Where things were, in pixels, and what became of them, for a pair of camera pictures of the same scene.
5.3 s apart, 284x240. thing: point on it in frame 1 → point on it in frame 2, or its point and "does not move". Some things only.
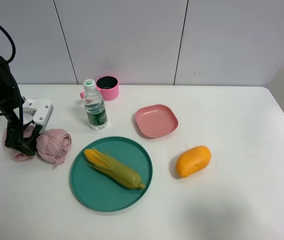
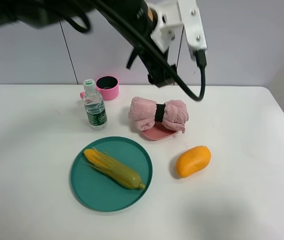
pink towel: [54, 145] → [144, 112]
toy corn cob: [124, 176] does not move
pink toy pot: [108, 87] does not move
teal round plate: [98, 190] does not move
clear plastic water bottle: [95, 108] does not move
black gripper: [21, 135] → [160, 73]
